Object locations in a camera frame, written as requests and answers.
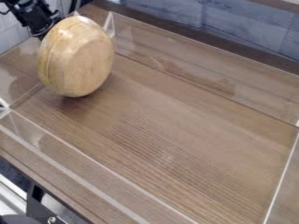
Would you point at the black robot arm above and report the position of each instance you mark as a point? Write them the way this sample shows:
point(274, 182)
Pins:
point(33, 14)

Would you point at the clear acrylic corner bracket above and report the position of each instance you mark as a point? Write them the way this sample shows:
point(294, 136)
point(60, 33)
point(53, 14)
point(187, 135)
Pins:
point(108, 24)

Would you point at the clear acrylic tray walls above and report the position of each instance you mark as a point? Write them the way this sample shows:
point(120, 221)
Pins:
point(187, 140)

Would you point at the wooden bowl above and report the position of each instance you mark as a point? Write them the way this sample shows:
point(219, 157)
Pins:
point(75, 57)

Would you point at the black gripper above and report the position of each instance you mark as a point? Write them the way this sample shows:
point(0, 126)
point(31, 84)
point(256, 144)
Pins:
point(41, 25)

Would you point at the black table frame bracket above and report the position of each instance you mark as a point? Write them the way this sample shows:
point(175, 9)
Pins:
point(43, 208)

